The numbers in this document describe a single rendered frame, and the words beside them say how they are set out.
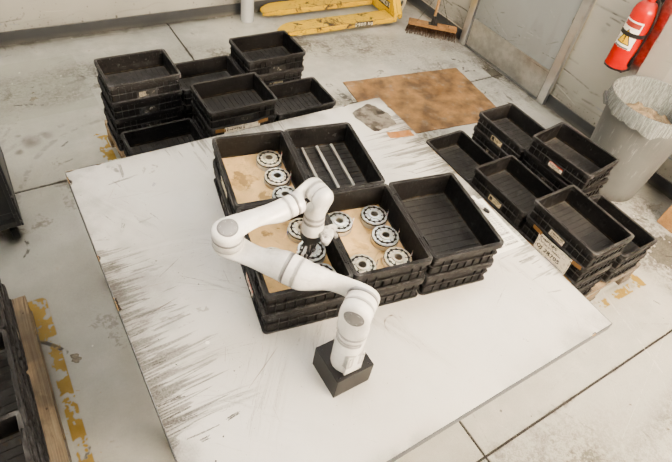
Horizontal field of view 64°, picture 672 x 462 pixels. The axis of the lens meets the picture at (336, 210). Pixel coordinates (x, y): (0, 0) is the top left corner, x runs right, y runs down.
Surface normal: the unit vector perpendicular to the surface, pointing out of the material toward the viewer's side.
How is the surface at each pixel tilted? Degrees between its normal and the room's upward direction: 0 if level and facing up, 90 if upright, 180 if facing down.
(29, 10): 90
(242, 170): 0
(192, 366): 0
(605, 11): 90
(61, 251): 0
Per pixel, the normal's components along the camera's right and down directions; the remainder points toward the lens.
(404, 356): 0.14, -0.70
